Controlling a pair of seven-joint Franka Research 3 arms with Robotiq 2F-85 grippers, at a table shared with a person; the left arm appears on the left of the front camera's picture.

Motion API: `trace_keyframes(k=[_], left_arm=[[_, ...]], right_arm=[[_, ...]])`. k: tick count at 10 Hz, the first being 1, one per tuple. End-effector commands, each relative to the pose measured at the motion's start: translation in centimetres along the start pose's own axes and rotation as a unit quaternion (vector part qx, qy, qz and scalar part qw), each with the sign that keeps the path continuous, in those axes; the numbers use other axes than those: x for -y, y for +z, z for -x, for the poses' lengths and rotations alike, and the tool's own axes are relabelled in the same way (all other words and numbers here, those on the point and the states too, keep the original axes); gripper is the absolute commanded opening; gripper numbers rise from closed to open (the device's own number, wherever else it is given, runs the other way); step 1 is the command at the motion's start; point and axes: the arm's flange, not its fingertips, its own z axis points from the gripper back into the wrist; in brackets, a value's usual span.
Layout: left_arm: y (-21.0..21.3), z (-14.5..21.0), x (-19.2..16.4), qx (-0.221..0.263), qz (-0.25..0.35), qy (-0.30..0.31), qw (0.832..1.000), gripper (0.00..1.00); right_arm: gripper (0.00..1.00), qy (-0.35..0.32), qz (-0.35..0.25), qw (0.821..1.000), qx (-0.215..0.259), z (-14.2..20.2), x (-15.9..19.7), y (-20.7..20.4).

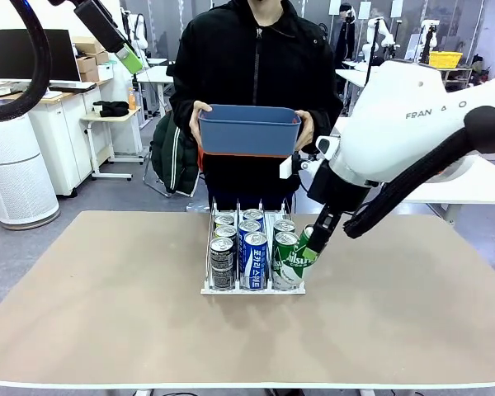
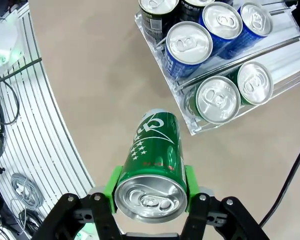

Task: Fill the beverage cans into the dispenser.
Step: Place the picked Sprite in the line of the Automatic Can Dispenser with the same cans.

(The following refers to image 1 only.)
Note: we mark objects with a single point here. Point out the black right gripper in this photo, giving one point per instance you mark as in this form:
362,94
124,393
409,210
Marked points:
338,189

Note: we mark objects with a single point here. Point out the green beverage can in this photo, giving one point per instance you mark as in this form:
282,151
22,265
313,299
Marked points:
284,239
299,268
284,226

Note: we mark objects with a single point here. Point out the blue beverage can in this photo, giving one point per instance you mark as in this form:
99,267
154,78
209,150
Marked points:
254,264
249,226
252,214

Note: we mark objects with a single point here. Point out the blue plastic bin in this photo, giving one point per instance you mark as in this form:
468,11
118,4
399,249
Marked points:
247,136

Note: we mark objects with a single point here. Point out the person's right forearm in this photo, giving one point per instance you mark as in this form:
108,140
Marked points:
181,115

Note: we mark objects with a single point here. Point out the person's left forearm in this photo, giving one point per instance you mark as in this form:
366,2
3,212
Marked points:
328,115

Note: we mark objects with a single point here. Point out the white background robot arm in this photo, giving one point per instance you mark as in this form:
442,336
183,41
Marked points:
431,24
373,33
139,33

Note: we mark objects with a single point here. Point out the white Franka right arm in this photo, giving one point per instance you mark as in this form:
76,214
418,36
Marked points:
396,123

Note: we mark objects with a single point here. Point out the person's left hand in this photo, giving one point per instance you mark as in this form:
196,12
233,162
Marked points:
307,128

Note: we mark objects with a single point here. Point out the person's right hand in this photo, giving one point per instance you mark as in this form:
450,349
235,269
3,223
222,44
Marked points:
194,123

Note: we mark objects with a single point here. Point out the brown cardboard box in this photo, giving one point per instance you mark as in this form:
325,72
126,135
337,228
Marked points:
84,44
103,58
86,64
90,76

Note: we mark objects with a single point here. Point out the white storage box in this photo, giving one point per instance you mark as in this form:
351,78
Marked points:
106,73

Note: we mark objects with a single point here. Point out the black keyboard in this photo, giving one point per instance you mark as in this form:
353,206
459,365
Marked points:
72,87

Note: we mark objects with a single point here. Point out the orange drink bottle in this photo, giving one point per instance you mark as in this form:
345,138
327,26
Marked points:
132,101

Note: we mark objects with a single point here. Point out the white paper cup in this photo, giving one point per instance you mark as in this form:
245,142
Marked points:
97,109

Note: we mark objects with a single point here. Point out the black folded cloth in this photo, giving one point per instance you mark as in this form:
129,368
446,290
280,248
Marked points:
113,109

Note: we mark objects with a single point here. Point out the black computer monitor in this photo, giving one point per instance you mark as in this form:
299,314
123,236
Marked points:
8,53

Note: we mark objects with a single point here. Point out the white cabinet desk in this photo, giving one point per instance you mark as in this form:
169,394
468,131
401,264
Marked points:
66,136

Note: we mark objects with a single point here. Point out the small wooden-top side table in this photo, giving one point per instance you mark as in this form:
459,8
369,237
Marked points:
92,148

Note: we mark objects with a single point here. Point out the orange jacket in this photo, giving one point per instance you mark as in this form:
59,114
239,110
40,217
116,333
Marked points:
201,158

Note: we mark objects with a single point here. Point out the person in black jacket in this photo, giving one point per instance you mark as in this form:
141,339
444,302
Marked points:
251,62

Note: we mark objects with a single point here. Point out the white cylindrical air purifier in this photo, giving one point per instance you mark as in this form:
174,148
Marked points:
16,173

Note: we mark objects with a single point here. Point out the standing person in black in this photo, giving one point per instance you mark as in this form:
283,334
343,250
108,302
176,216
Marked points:
344,41

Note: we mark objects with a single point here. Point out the low wooden shelf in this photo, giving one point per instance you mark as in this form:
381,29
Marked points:
458,78

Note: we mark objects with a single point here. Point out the yellow plastic crate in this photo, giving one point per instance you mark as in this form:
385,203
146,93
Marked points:
447,59

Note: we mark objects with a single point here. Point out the black tripod pole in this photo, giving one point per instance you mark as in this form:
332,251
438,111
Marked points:
428,45

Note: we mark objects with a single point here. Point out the white paper sign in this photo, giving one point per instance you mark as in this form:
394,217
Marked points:
365,11
335,7
396,9

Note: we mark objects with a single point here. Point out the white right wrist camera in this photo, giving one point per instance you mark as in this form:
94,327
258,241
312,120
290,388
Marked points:
286,167

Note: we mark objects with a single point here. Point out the metal frame chair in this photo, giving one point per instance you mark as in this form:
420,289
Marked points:
156,190

